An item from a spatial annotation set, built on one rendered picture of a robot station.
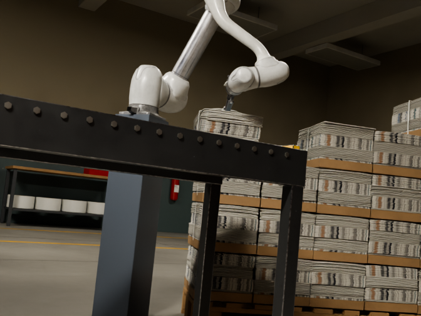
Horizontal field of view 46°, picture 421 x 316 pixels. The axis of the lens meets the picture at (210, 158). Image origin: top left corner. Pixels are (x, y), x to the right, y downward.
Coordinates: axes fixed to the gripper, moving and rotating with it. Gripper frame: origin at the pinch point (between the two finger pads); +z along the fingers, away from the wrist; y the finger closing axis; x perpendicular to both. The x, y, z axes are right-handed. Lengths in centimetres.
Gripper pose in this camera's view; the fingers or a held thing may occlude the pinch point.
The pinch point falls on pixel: (225, 97)
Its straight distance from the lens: 264.1
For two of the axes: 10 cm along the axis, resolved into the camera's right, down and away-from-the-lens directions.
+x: 9.8, 1.1, 1.6
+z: -1.8, 1.3, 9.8
